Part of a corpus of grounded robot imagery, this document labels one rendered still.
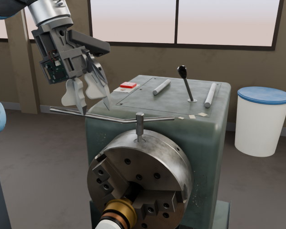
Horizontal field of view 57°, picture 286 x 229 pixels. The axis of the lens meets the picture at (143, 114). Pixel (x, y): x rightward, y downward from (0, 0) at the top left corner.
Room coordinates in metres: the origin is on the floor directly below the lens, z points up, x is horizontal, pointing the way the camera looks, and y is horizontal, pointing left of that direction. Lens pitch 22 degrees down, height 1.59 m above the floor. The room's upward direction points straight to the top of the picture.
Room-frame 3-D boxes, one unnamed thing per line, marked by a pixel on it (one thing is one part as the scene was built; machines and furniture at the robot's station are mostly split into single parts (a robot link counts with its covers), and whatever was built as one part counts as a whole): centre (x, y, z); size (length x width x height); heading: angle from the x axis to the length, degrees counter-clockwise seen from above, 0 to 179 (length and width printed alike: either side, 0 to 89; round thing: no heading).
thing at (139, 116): (0.68, 0.01, 1.27); 0.02 x 0.02 x 0.12
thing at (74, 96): (0.58, 0.16, 1.40); 0.06 x 0.03 x 0.09; 150
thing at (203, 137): (1.07, -0.11, 1.06); 0.59 x 0.48 x 0.39; 160
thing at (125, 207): (0.54, 0.06, 1.08); 0.09 x 0.09 x 0.09; 70
